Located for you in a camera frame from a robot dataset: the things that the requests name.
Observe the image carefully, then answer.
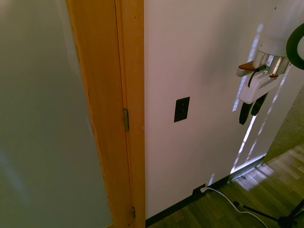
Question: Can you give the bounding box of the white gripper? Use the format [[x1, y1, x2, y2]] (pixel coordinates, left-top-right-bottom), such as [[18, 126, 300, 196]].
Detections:
[[238, 66, 290, 125]]

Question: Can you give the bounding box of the black tripod leg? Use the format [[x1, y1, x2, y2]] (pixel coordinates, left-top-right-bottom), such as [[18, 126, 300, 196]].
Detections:
[[233, 199, 304, 228]]

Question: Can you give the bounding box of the black baseboard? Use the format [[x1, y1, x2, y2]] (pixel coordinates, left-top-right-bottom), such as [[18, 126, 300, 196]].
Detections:
[[145, 158, 268, 228]]

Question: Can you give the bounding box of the large brass door hinge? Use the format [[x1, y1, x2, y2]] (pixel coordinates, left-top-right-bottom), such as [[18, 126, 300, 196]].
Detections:
[[123, 108, 130, 132]]

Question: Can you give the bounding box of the white door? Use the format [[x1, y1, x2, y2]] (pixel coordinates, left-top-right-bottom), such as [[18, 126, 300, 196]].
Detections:
[[0, 0, 114, 228]]

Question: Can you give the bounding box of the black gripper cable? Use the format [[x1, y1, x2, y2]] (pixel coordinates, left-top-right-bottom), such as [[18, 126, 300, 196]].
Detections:
[[248, 64, 266, 88]]

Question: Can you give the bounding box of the black light switch plate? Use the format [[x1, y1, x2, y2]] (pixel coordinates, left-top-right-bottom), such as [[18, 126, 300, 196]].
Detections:
[[173, 96, 190, 123]]

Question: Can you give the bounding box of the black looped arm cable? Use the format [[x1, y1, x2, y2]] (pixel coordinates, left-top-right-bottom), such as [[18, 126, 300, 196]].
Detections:
[[285, 22, 304, 71]]

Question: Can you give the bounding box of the white power cable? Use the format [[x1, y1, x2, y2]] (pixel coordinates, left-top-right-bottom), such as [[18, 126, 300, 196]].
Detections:
[[200, 187, 268, 226]]

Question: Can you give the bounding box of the black wall outlet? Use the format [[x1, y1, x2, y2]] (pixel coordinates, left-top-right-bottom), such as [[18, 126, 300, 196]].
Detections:
[[192, 183, 206, 195]]

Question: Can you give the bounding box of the wooden door frame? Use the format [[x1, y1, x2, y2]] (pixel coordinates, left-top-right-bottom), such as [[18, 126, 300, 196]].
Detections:
[[66, 0, 146, 228]]

